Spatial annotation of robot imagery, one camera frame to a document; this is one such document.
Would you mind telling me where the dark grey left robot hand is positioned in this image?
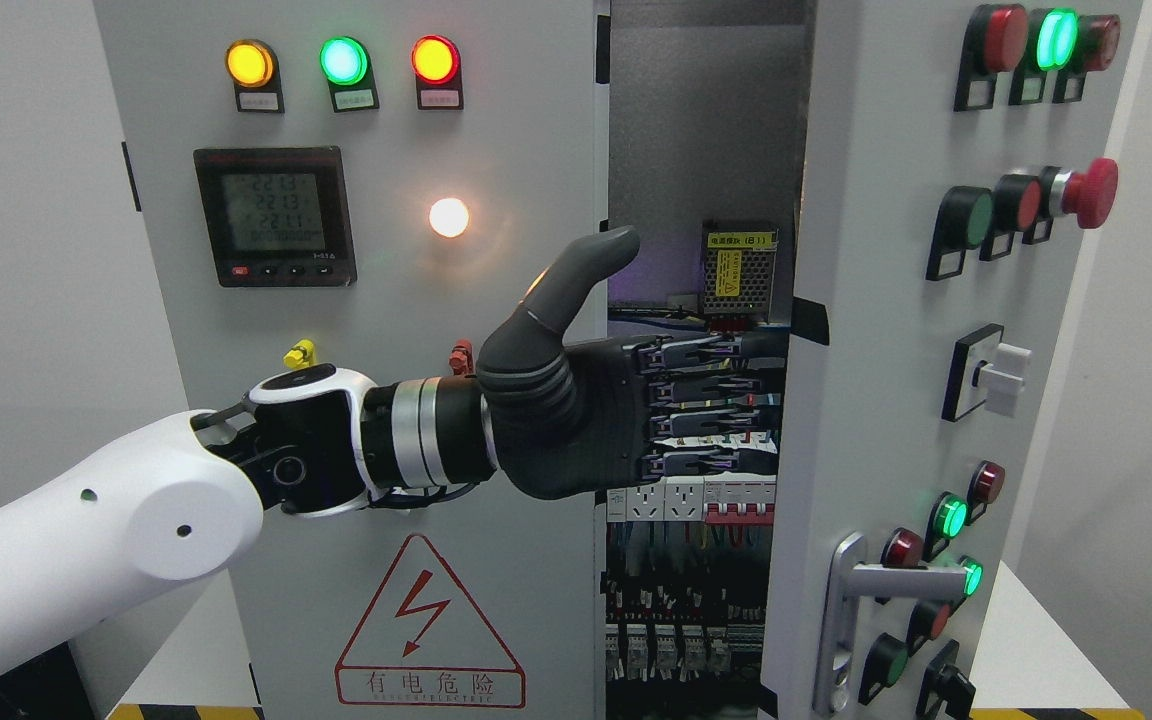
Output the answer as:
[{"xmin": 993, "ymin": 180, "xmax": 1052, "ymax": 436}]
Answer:
[{"xmin": 477, "ymin": 225, "xmax": 788, "ymax": 500}]

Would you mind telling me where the grey cabinet door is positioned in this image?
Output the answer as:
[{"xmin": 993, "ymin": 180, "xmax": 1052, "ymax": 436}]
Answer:
[
  {"xmin": 761, "ymin": 1, "xmax": 1142, "ymax": 719},
  {"xmin": 94, "ymin": 1, "xmax": 604, "ymax": 719}
]

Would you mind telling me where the white knob selector on right door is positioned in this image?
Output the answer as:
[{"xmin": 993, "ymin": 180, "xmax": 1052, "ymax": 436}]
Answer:
[{"xmin": 941, "ymin": 323, "xmax": 1032, "ymax": 420}]

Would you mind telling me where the red lever circuit breaker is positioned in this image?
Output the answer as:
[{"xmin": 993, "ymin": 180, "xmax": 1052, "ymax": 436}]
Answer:
[{"xmin": 702, "ymin": 473, "xmax": 776, "ymax": 526}]

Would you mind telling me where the metal mesh power supply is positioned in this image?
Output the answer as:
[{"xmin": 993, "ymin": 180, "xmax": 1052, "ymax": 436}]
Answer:
[{"xmin": 700, "ymin": 219, "xmax": 780, "ymax": 319}]

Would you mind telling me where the white glowing pilot lamp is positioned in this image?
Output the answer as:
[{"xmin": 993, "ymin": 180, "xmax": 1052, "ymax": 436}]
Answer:
[{"xmin": 429, "ymin": 197, "xmax": 471, "ymax": 240}]

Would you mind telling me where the red electric hazard warning sticker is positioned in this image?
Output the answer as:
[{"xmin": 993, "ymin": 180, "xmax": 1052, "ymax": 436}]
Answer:
[{"xmin": 335, "ymin": 535, "xmax": 526, "ymax": 710}]

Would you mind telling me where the black digital power meter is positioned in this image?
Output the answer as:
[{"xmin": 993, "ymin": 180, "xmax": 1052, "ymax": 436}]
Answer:
[{"xmin": 194, "ymin": 145, "xmax": 357, "ymax": 288}]

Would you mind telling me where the red indicator lamp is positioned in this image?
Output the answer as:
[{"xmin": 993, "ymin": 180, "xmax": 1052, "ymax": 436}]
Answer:
[{"xmin": 411, "ymin": 35, "xmax": 465, "ymax": 109}]

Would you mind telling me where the green indicator lamp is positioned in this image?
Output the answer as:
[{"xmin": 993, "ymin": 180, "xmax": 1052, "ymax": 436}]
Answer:
[{"xmin": 317, "ymin": 35, "xmax": 380, "ymax": 113}]

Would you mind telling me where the yellow indicator lamp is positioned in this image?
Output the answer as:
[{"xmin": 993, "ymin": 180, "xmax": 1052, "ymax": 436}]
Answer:
[{"xmin": 225, "ymin": 38, "xmax": 285, "ymax": 114}]

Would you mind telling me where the red mushroom emergency stop button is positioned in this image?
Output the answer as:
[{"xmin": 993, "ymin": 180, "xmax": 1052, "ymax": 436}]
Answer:
[{"xmin": 1021, "ymin": 158, "xmax": 1119, "ymax": 245}]

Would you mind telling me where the black box at lower left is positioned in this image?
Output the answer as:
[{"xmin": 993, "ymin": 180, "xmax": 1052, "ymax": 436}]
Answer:
[{"xmin": 0, "ymin": 643, "xmax": 94, "ymax": 719}]

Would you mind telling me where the white DIN rail socket row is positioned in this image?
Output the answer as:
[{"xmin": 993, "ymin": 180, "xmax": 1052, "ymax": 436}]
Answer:
[{"xmin": 605, "ymin": 480, "xmax": 704, "ymax": 523}]

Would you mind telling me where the red terminal post block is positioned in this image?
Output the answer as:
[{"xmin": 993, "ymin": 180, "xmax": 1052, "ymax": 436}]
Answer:
[{"xmin": 448, "ymin": 338, "xmax": 475, "ymax": 377}]

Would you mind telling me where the yellow terminal post block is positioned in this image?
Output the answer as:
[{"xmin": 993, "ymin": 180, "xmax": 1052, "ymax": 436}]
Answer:
[{"xmin": 283, "ymin": 338, "xmax": 317, "ymax": 370}]

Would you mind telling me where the silver door lever handle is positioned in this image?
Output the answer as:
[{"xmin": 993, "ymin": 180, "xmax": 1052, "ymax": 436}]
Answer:
[{"xmin": 813, "ymin": 533, "xmax": 972, "ymax": 717}]

